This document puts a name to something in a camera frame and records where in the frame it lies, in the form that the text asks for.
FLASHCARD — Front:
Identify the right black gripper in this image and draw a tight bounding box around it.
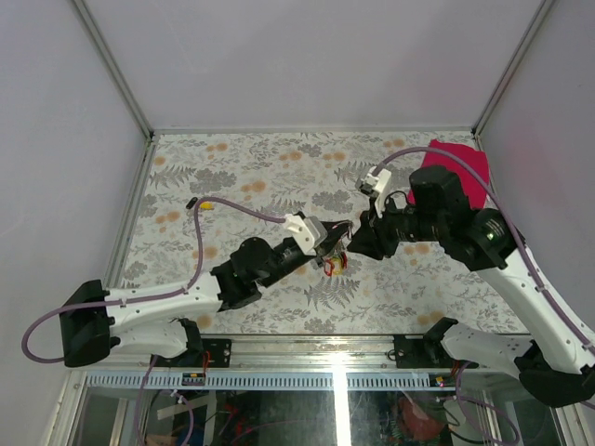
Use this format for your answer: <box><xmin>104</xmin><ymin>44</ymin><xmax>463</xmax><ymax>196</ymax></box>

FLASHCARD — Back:
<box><xmin>346</xmin><ymin>192</ymin><xmax>444</xmax><ymax>260</ymax></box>

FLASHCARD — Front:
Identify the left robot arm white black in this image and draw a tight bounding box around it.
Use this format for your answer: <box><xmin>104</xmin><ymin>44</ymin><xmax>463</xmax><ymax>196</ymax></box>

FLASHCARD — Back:
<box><xmin>59</xmin><ymin>218</ymin><xmax>350</xmax><ymax>368</ymax></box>

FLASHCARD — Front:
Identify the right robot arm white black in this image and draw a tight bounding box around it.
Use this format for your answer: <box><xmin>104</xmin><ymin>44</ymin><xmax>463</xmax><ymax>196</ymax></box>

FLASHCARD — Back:
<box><xmin>348</xmin><ymin>165</ymin><xmax>594</xmax><ymax>408</ymax></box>

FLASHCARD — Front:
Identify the red window key tag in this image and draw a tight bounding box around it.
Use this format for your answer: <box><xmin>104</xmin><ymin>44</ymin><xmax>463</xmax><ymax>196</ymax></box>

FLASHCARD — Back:
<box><xmin>324</xmin><ymin>257</ymin><xmax>343</xmax><ymax>277</ymax></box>

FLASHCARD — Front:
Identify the red folded cloth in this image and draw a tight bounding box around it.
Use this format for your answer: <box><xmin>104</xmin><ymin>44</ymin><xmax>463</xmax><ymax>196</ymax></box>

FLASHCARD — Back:
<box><xmin>421</xmin><ymin>139</ymin><xmax>489</xmax><ymax>209</ymax></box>

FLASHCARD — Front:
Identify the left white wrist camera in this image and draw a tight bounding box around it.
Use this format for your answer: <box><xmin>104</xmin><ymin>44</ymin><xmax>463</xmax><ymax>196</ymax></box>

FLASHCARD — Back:
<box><xmin>283</xmin><ymin>214</ymin><xmax>327</xmax><ymax>256</ymax></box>

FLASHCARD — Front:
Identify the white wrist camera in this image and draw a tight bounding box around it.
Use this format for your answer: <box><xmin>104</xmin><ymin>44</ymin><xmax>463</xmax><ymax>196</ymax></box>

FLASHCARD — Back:
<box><xmin>283</xmin><ymin>214</ymin><xmax>327</xmax><ymax>256</ymax></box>
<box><xmin>356</xmin><ymin>166</ymin><xmax>391</xmax><ymax>217</ymax></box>

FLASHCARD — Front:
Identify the yellow key tag on ring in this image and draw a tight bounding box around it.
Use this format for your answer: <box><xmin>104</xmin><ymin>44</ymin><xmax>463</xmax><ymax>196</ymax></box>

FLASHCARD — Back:
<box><xmin>334</xmin><ymin>257</ymin><xmax>348</xmax><ymax>275</ymax></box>

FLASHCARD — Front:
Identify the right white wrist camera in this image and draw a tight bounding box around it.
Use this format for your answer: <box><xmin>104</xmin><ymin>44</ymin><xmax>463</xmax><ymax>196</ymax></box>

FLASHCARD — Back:
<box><xmin>356</xmin><ymin>166</ymin><xmax>391</xmax><ymax>217</ymax></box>

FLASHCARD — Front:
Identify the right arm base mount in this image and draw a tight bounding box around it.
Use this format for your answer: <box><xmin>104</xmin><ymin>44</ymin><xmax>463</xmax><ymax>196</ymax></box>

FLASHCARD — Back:
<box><xmin>386</xmin><ymin>317</ymin><xmax>458</xmax><ymax>369</ymax></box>

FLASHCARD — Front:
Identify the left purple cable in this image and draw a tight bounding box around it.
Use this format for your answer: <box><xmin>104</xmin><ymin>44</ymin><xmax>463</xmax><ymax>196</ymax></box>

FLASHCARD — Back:
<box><xmin>21</xmin><ymin>197</ymin><xmax>289</xmax><ymax>446</ymax></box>

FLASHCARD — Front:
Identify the aluminium front rail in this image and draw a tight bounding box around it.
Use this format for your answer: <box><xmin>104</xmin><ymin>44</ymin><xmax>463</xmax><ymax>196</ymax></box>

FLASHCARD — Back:
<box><xmin>69</xmin><ymin>334</ymin><xmax>571</xmax><ymax>391</ymax></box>

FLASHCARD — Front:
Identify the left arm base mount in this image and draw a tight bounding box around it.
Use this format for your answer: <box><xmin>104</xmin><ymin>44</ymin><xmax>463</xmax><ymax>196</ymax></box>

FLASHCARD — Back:
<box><xmin>151</xmin><ymin>319</ymin><xmax>232</xmax><ymax>368</ymax></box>

